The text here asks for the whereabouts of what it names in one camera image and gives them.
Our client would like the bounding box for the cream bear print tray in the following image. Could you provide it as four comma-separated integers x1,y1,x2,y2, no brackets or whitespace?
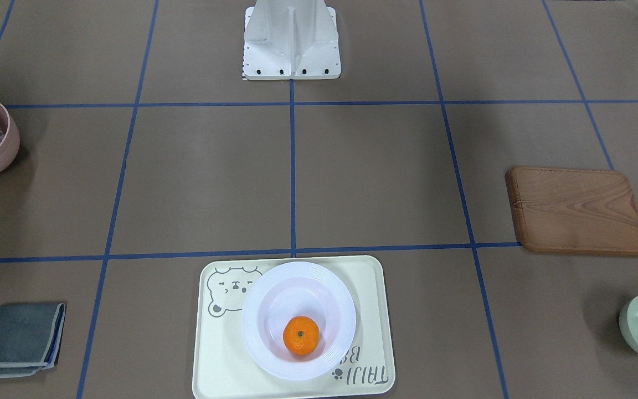
192,255,395,398

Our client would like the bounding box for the white round plate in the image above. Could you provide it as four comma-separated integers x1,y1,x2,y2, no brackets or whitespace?
240,261,357,381

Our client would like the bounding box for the orange fruit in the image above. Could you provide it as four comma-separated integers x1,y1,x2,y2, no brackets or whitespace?
282,316,321,356

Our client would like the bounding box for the folded grey cloth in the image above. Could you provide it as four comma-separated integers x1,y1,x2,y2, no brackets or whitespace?
0,301,68,379

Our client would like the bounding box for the wooden cutting board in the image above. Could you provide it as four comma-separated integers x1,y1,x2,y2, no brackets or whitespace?
505,166,638,257

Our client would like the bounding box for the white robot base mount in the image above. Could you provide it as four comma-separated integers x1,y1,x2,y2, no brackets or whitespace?
241,1,342,80

